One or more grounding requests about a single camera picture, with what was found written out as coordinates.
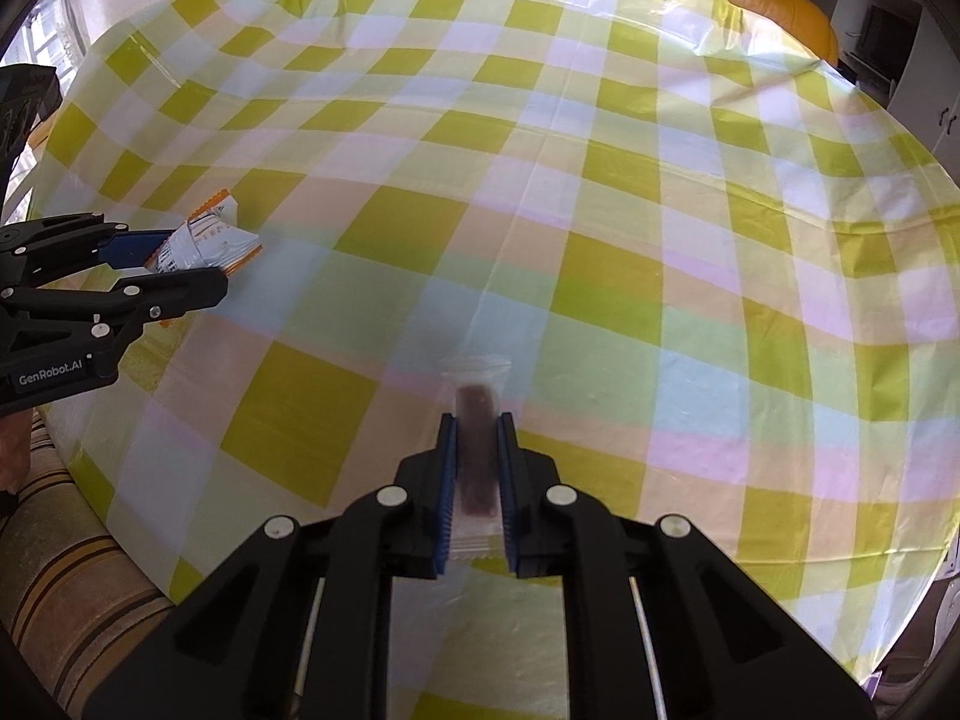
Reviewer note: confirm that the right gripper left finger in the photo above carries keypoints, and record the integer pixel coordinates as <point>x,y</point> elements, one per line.
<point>445,466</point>

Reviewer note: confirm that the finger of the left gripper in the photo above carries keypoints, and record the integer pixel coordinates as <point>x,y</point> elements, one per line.
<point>132,249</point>
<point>160,296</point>

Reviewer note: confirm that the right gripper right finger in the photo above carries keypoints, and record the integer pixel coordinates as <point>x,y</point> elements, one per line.
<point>505,440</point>

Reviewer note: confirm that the clear packet with dark strip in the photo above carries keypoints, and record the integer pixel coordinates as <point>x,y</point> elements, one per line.
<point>472,387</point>

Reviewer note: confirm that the white orange snack packet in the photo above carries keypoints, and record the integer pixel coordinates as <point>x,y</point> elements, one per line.
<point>209,238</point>

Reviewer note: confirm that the person's left hand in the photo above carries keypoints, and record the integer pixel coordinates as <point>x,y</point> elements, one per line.
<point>15,450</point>

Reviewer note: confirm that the green checkered tablecloth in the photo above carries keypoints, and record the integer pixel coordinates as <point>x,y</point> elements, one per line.
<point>710,276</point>

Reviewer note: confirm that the white cabinet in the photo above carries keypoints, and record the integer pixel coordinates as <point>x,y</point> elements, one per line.
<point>902,57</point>

